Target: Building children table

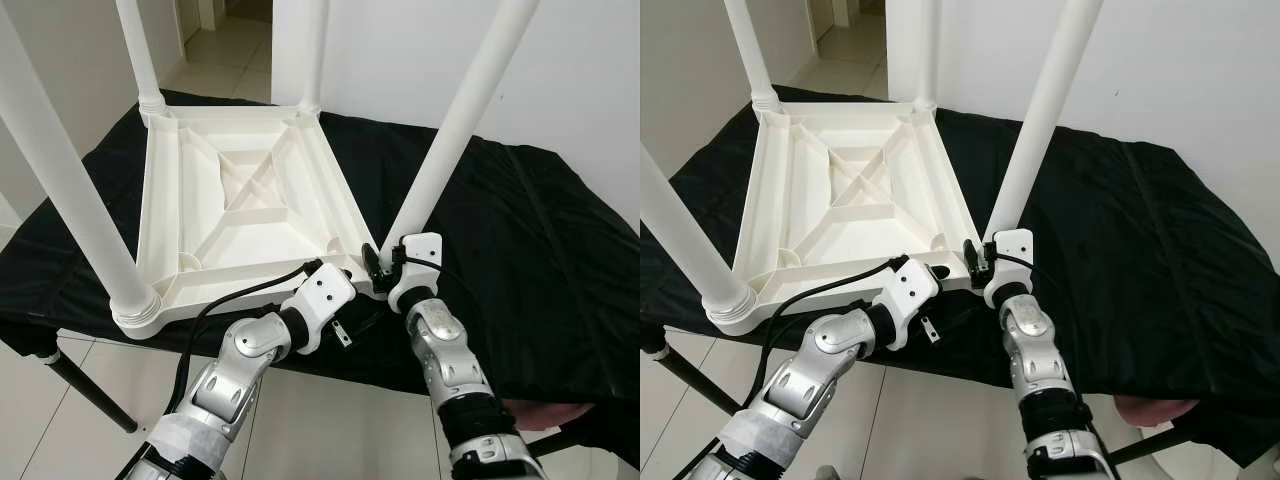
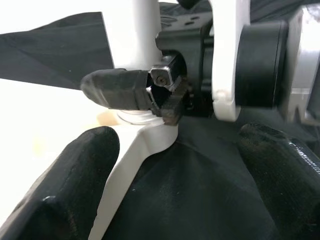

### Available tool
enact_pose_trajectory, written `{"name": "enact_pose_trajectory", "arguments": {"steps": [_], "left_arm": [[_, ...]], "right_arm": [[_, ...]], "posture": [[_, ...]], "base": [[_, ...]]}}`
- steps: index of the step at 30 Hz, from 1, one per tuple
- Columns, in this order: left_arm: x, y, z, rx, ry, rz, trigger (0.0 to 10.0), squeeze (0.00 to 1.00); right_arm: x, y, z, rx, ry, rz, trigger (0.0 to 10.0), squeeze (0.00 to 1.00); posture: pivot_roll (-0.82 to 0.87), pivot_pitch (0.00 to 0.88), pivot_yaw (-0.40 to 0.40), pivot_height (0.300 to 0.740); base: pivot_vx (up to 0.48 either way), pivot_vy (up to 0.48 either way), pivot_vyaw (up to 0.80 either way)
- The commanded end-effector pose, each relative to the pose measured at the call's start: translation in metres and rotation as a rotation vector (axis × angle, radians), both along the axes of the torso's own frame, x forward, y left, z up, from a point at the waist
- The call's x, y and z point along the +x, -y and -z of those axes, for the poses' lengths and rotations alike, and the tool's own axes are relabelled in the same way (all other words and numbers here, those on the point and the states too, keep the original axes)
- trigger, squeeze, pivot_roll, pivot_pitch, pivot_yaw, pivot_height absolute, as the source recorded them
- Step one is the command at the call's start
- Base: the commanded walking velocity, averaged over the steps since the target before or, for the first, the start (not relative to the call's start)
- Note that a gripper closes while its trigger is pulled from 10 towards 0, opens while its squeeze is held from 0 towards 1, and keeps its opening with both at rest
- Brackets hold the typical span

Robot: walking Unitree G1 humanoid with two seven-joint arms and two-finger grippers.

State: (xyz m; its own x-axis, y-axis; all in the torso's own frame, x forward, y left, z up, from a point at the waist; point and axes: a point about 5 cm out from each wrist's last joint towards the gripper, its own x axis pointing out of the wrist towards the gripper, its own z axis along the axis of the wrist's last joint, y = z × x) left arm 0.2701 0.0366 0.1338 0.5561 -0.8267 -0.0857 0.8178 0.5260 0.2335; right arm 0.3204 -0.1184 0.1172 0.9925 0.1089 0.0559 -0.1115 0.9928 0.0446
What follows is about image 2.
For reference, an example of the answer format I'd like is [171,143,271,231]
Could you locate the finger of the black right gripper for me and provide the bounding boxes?
[80,65,174,111]

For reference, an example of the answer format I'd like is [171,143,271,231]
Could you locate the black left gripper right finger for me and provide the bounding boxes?
[237,123,320,240]

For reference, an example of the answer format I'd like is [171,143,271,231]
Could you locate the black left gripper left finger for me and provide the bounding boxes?
[0,126,121,240]

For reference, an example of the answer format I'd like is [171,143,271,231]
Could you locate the white plastic table leg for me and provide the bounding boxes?
[112,0,165,126]

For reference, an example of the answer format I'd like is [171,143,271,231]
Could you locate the white plastic children table top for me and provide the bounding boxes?
[0,77,180,240]

